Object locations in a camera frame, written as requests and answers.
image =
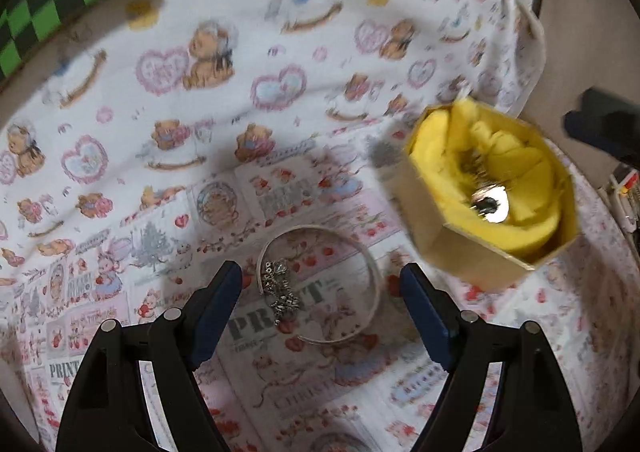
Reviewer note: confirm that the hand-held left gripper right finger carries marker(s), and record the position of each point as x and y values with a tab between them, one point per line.
425	312

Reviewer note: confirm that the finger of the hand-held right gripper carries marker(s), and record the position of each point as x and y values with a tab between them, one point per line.
605	125

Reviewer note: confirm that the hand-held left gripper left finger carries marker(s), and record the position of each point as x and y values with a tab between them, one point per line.
220	312

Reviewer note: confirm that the silver bangle with charms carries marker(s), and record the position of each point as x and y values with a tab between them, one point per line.
280	292

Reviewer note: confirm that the yellow hexagonal cardboard box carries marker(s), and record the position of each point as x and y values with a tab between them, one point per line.
475	262

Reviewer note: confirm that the round silver jewelry piece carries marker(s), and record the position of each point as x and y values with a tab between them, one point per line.
492	207

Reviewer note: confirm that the strawberry print cloth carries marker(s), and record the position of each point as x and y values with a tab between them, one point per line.
125	282

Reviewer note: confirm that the yellow cloth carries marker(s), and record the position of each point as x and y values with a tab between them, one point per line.
525	227

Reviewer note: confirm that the bear print cloth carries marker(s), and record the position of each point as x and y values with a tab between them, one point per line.
300	132

